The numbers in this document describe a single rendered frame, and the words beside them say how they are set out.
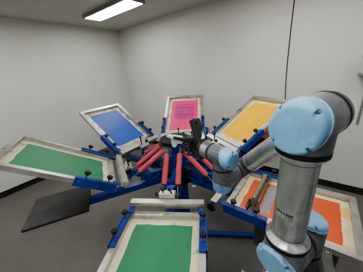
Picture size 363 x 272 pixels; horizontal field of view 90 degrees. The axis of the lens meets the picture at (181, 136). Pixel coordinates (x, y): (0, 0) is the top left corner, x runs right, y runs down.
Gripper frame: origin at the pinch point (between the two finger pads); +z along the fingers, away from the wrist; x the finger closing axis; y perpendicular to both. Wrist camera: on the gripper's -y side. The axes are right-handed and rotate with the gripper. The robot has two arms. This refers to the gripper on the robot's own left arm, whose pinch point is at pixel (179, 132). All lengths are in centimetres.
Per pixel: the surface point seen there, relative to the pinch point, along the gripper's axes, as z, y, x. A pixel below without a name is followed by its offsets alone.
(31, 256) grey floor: 164, 182, -98
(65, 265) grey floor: 125, 178, -64
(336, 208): -47, 58, 107
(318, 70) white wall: 41, -49, 260
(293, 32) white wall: 76, -99, 241
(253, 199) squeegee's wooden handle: -11, 56, 60
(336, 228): -53, 61, 87
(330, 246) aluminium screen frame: -56, 60, 66
